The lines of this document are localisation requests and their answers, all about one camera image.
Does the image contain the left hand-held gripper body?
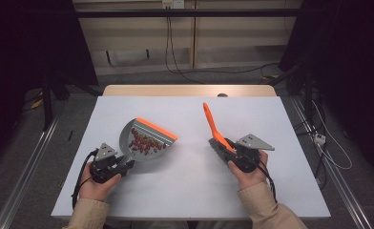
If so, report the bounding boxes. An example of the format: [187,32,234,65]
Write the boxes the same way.
[89,142,124,184]

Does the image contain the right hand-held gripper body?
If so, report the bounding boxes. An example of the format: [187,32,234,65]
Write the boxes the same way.
[231,134,276,174]

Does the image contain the orange brush with grey bristles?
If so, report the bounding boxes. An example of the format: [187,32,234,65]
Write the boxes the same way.
[202,101,240,164]

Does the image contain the grey dustpan with orange edge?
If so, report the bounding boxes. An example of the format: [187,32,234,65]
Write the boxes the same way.
[118,116,178,167]

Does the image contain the red and green beans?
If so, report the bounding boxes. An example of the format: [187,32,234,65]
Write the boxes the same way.
[129,127,169,156]

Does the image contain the person's right hand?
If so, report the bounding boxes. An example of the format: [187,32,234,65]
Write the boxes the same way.
[227,151,269,191]

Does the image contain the person's left hand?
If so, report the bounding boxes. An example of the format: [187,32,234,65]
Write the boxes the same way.
[78,162,122,202]

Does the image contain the white power adapter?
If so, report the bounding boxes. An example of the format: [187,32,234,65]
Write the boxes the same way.
[313,133,327,146]

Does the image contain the light wooden table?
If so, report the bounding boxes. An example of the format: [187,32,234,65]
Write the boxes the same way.
[102,84,278,97]

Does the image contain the black metal stand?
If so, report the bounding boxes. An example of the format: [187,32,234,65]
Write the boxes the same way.
[269,61,315,123]
[41,71,104,132]

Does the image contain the black horizontal metal bar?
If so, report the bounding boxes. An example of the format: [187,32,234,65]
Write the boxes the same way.
[74,9,303,19]

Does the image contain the black curtain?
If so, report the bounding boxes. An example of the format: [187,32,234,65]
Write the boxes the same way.
[278,0,374,182]
[0,0,99,166]

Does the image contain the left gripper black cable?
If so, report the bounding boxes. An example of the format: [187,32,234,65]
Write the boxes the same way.
[72,148,99,210]

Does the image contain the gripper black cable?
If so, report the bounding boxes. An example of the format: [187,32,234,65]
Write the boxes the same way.
[72,148,99,210]
[257,159,279,204]

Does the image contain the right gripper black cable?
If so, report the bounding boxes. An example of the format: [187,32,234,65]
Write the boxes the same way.
[257,159,279,204]

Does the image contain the aluminium floor rail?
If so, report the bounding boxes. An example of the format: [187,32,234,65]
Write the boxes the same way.
[0,103,66,229]
[289,95,373,229]

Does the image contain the white cable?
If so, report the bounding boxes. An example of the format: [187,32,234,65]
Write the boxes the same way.
[311,99,354,171]

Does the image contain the black power cable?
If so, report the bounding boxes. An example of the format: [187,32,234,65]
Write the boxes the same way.
[168,8,280,74]
[164,8,206,85]

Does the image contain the beige vertical wall strip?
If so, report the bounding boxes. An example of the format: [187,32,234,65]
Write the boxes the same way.
[190,0,197,70]

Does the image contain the white wall socket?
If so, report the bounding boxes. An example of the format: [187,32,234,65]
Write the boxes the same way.
[161,0,185,10]

